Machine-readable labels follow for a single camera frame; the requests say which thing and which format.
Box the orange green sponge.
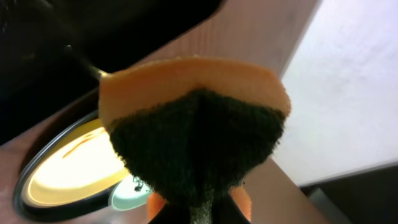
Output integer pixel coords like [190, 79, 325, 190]
[98, 55, 292, 224]

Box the yellow plate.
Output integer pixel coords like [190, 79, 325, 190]
[22, 119, 129, 207]

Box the round black tray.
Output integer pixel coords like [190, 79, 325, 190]
[12, 88, 150, 223]

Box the black rectangular tray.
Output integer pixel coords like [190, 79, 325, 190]
[1, 0, 222, 143]

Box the light blue plate right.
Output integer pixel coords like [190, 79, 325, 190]
[108, 175, 152, 212]

